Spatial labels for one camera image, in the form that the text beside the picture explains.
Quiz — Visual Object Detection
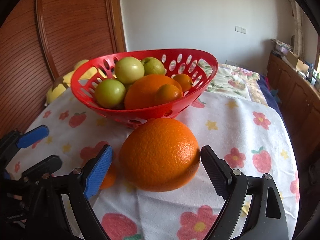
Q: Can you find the yellow Pikachu plush toy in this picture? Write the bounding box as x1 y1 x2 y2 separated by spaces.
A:
44 60 107 107

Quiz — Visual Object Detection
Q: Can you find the floral bed sheet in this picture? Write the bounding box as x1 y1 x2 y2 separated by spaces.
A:
206 64 267 105

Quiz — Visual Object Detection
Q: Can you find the small dark tangerine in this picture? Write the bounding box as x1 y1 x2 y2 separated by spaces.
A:
99 163 117 190

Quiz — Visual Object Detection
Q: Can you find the white wall switch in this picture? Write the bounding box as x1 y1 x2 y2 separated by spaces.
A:
235 26 246 34

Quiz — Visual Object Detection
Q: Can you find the cardboard box on cabinet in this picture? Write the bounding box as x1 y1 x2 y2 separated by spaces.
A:
286 51 309 74

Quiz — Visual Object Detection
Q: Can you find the medium orange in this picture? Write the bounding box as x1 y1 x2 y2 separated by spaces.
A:
124 74 183 110

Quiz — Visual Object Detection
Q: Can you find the small yellow-orange tangerine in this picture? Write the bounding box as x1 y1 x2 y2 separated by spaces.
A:
154 84 182 105

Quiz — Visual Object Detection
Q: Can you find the long wooden cabinet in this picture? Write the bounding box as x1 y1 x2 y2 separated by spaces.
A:
267 53 319 159

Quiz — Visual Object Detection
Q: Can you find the white fruit-print blanket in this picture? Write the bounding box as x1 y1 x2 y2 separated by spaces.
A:
8 91 299 239

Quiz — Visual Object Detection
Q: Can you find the large yellow-green pear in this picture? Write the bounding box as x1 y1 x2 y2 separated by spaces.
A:
141 57 165 75

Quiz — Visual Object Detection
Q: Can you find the green apple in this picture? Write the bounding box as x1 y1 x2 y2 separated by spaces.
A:
115 56 145 85
94 79 126 109

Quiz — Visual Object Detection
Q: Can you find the large navel orange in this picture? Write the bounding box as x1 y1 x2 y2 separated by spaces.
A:
118 118 200 192

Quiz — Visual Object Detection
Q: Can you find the red perforated plastic basket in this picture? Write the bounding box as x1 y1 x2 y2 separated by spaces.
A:
71 48 219 128

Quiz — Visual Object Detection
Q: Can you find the wooden slatted wardrobe door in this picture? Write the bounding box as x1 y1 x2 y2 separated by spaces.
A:
1 0 126 135

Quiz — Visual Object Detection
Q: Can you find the small tangerine with leaf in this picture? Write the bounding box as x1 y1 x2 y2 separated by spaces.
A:
173 74 193 92

